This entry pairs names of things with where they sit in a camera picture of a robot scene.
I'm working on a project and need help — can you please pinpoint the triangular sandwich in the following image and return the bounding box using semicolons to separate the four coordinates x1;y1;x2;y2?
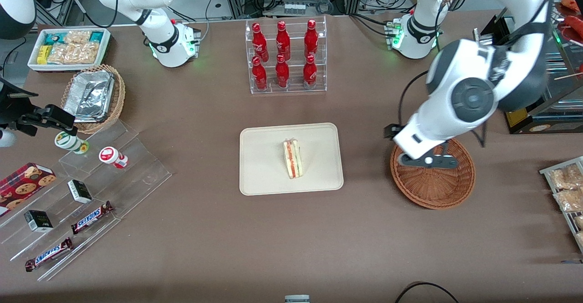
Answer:
282;139;304;180

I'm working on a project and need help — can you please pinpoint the aluminium foil tray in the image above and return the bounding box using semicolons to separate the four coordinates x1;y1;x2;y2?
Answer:
63;70;115;123

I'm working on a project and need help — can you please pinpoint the round brown wicker basket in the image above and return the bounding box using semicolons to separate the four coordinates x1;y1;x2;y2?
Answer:
390;137;476;210

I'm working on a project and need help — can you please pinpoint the light tan wicker basket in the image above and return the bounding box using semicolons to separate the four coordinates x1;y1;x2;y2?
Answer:
61;64;126;134

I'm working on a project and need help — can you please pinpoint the beige plastic tray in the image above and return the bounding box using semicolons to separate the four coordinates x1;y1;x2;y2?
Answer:
240;123;344;196

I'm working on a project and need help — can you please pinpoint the green white yogurt cup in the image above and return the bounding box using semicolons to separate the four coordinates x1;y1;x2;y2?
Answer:
55;131;90;155

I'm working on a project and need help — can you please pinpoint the clear rice cracker bag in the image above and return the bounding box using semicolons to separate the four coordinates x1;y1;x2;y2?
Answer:
47;42;100;65
65;30;92;45

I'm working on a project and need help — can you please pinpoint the red white yogurt cup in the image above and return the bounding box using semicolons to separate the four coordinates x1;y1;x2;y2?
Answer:
99;147;129;169

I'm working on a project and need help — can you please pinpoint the red cookie box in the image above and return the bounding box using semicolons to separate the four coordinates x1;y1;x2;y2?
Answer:
0;163;57;217

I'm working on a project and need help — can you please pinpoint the small black box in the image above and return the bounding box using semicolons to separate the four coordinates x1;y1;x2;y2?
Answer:
24;210;54;233
67;180;93;204

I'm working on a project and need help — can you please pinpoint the white plastic snack bin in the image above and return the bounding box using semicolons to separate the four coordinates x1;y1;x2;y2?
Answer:
27;28;111;72

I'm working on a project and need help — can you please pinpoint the red cola bottle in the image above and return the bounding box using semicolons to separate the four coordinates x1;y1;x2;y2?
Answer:
304;20;318;60
252;56;268;90
252;23;269;62
276;21;291;61
276;54;290;88
303;55;317;89

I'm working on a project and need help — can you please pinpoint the clear acrylic stepped display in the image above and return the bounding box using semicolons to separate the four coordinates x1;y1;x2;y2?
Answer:
0;120;173;282

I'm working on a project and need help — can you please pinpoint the clear acrylic bottle rack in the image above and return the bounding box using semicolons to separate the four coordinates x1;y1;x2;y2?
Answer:
245;16;327;95

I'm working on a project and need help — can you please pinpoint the snickers chocolate bar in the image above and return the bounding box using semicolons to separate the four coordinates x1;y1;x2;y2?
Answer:
71;201;114;235
25;237;74;272

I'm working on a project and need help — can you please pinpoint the silver electronics box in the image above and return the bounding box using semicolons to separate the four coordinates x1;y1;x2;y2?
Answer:
473;27;496;44

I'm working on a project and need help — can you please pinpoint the black food warmer case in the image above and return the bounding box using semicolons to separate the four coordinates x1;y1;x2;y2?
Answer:
473;0;583;135

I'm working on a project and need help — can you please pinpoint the steel warmer pan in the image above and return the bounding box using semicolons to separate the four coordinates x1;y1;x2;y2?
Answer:
544;62;583;108
548;32;571;61

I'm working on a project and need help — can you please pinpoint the white wire rack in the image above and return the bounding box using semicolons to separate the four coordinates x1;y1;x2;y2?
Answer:
539;156;583;253

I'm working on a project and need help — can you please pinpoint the black looped cable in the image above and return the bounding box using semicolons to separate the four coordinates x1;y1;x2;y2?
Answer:
394;282;459;303

